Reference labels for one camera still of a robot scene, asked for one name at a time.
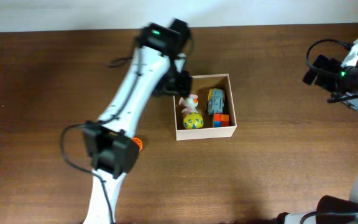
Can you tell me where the yellow ball with blue letters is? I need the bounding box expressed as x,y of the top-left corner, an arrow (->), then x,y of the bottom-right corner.
183,113 -> 204,129

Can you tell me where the orange ribbed round toy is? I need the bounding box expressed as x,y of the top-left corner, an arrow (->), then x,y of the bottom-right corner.
132,137 -> 143,152

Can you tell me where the multicoloured puzzle cube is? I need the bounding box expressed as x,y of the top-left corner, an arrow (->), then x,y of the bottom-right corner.
213,114 -> 230,128

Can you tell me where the white duck toy pink hat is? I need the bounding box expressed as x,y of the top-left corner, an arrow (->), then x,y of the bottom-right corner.
178,94 -> 198,116

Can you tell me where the grey and yellow toy truck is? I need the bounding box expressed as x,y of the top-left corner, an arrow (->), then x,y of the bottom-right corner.
206,88 -> 225,114

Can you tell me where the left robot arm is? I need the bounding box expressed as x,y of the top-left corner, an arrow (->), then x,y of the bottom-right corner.
82,19 -> 192,223

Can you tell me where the white cardboard box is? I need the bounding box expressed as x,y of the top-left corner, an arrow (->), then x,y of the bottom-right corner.
173,73 -> 237,141

